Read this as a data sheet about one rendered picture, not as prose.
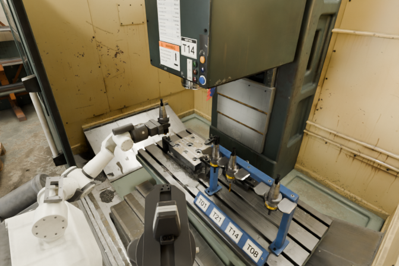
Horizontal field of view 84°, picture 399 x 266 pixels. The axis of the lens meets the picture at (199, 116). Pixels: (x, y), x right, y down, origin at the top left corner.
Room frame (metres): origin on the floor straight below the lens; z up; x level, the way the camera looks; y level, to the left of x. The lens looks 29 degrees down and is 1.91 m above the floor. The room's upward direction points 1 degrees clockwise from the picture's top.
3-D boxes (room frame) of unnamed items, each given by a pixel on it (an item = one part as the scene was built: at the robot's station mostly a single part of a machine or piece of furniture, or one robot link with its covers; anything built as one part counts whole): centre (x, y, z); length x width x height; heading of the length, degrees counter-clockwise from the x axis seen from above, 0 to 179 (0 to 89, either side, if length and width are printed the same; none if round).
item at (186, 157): (1.24, 0.03, 0.97); 0.29 x 0.23 x 0.05; 41
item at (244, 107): (1.47, -0.31, 1.16); 0.48 x 0.05 x 0.51; 41
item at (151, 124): (0.97, 0.27, 1.31); 0.13 x 0.12 x 0.10; 41
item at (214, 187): (0.95, -0.09, 1.05); 0.10 x 0.05 x 0.30; 131
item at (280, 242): (0.61, -0.38, 1.05); 0.10 x 0.05 x 0.30; 131
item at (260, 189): (0.66, -0.26, 1.21); 0.07 x 0.05 x 0.01; 131
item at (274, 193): (0.62, -0.30, 1.26); 0.04 x 0.04 x 0.07
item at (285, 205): (0.58, -0.34, 1.21); 0.07 x 0.05 x 0.01; 131
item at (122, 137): (0.89, 0.35, 1.32); 0.11 x 0.11 x 0.11; 41
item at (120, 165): (1.68, 0.47, 0.75); 0.89 x 0.67 x 0.26; 131
